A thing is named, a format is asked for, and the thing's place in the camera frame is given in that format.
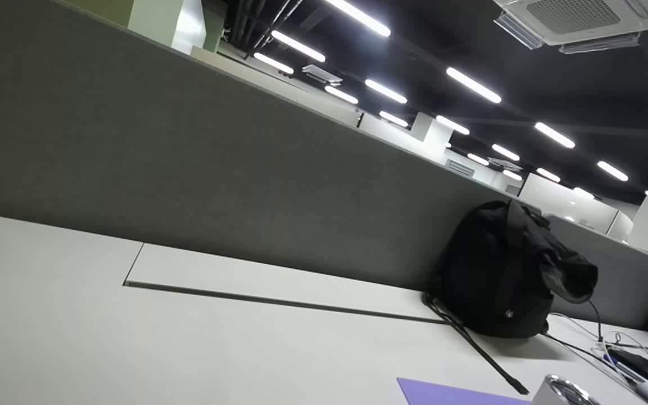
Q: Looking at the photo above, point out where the white cup with metal rim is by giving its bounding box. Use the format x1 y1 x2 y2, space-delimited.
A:
531 377 600 405

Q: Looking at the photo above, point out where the black backpack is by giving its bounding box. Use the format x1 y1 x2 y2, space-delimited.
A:
426 201 598 340

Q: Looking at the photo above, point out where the long ceiling light strip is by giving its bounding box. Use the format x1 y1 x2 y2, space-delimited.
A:
326 0 391 38

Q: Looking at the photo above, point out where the purple mat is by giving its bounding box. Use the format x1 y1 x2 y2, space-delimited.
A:
399 379 528 405

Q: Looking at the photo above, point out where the grey fabric desk partition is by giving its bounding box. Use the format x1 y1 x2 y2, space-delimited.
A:
0 0 648 332

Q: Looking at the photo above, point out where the white ceiling air conditioner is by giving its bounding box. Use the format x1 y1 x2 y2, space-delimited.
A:
492 0 648 55

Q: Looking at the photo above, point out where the black backpack strap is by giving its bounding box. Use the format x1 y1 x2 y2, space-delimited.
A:
420 292 531 397

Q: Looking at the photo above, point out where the grey cable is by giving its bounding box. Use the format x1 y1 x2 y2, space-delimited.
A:
545 298 648 379

